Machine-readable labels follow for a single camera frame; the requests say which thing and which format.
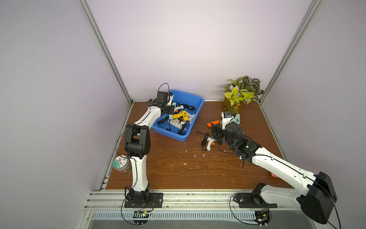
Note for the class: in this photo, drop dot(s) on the white glue gun orange trigger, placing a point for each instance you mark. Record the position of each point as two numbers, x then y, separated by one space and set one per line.
179 107

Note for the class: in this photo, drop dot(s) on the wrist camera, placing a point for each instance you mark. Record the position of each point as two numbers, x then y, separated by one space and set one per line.
226 119
163 97

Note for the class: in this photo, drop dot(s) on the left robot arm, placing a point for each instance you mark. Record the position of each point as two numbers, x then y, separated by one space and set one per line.
137 144

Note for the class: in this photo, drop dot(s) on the small white glue gun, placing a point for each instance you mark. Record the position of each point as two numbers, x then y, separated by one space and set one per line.
209 142

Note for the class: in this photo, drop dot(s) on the large white glue gun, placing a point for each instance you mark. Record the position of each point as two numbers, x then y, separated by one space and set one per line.
181 125

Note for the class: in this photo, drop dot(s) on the yellow glue gun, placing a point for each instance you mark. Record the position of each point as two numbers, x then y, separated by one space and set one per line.
182 115

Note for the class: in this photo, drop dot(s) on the potted green plant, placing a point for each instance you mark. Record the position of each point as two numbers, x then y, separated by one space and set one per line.
241 92

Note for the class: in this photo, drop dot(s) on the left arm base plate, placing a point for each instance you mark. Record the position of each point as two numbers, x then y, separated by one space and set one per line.
144 200

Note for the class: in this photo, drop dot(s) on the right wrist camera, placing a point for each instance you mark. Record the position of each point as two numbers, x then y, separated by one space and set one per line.
226 119

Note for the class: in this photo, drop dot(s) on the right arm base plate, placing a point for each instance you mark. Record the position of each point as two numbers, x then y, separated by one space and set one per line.
249 200

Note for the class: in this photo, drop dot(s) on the right control board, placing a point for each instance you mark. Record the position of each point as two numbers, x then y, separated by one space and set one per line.
263 217

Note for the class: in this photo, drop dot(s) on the control board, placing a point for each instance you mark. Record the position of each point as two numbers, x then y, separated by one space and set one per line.
140 218
263 217

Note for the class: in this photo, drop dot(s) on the left control board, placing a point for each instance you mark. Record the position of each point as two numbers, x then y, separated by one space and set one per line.
140 218

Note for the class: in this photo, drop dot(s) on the mint glue gun back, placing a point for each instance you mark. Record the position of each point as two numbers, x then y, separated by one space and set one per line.
236 119

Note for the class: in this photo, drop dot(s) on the round tape roll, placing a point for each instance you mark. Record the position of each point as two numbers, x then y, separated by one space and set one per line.
122 164

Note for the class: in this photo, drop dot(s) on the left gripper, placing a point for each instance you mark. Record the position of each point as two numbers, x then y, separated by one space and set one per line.
171 108

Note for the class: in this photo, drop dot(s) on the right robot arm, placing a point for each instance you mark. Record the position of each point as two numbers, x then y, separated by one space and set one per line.
317 194

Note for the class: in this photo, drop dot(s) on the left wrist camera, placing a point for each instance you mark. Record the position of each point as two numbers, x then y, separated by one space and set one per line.
163 97

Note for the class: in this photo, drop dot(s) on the blue plastic storage box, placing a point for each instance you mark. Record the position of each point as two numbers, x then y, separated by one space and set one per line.
192 105

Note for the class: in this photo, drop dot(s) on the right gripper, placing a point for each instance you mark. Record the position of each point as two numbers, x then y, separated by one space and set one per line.
217 137

